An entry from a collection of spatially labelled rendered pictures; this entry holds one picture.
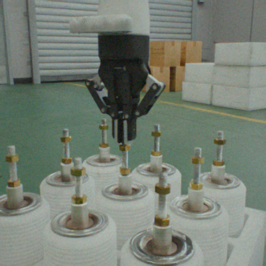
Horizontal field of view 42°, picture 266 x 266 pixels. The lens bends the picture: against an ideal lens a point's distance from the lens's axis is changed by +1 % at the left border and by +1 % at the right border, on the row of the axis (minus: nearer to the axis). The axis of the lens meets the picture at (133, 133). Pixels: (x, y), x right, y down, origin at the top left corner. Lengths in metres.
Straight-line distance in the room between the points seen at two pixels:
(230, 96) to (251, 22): 3.85
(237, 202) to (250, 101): 2.38
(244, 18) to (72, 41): 3.16
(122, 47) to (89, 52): 5.33
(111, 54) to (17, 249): 0.30
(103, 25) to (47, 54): 5.10
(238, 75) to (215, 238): 2.57
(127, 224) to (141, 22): 0.29
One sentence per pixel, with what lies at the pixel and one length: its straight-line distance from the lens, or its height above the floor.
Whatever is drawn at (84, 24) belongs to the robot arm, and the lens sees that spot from 0.46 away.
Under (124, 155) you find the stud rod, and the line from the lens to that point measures 0.54.
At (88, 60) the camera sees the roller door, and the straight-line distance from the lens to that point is 5.79.
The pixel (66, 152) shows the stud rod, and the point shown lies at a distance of 0.61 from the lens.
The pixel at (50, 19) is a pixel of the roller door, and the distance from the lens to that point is 5.59.
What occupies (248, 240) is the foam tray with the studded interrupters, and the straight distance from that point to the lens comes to 0.60.
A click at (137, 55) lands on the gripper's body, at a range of 0.48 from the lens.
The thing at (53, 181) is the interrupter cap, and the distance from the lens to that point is 0.61.
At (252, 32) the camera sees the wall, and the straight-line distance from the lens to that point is 6.75.
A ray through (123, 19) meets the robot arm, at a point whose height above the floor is 0.51.
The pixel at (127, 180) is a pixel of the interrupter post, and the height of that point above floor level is 0.27.
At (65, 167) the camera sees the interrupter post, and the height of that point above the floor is 0.28.
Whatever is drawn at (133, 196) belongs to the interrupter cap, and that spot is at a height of 0.25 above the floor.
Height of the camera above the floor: 0.47
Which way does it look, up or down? 13 degrees down
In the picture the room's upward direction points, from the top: straight up
